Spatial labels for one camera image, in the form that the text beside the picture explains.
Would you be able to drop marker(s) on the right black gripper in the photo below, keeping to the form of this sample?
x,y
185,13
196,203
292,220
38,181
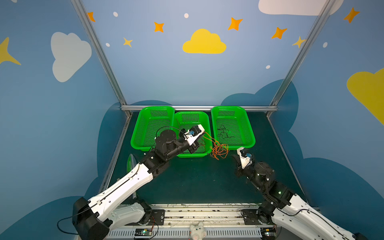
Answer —
x,y
240,167

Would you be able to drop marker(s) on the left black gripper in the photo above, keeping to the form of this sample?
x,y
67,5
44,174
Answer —
x,y
194,145

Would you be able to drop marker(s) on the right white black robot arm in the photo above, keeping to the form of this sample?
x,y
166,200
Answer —
x,y
283,207

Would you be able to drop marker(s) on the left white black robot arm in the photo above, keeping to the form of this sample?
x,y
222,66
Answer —
x,y
93,219

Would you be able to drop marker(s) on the middle green plastic basket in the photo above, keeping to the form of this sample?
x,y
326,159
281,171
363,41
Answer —
x,y
186,120

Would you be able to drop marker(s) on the green plastic basket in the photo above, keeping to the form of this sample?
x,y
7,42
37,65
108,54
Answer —
x,y
150,122
186,120
232,127

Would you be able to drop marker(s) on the right green plastic basket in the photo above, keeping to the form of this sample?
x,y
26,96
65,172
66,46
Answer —
x,y
232,127

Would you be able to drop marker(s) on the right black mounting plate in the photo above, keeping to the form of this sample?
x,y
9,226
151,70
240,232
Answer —
x,y
249,216

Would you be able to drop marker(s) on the black mounting plate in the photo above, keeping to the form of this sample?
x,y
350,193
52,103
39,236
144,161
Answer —
x,y
150,217
249,216

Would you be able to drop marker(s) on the left green plastic basket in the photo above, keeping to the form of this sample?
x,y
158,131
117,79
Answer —
x,y
150,122

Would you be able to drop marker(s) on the green garden trowel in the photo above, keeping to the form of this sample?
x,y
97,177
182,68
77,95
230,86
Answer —
x,y
131,163

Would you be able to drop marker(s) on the right green circuit board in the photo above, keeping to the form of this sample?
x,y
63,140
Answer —
x,y
268,233

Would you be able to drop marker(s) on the green circuit board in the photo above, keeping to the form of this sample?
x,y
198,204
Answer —
x,y
143,233
268,233

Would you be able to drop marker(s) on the white plush toy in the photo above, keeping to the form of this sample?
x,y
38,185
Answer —
x,y
197,232

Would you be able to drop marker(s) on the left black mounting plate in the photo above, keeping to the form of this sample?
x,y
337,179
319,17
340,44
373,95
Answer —
x,y
150,217

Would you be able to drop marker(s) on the left green circuit board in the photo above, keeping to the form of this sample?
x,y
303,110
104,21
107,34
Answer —
x,y
143,233

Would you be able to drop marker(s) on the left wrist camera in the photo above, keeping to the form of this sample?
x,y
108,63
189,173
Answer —
x,y
194,134

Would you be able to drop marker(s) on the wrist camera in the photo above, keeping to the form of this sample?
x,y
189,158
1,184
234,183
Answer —
x,y
194,134
245,157

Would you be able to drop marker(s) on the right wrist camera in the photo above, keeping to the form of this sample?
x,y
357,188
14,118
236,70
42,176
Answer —
x,y
245,157

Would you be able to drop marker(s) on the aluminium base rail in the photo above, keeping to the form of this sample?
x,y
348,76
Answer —
x,y
219,215

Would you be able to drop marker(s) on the aluminium frame back bar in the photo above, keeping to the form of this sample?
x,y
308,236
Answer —
x,y
202,108

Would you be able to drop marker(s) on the aluminium frame left post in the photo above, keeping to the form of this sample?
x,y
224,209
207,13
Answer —
x,y
88,26

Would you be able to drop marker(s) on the aluminium frame post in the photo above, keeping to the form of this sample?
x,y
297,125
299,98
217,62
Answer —
x,y
304,50
88,26

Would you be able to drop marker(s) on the aluminium frame right post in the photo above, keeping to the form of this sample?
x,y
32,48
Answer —
x,y
304,50

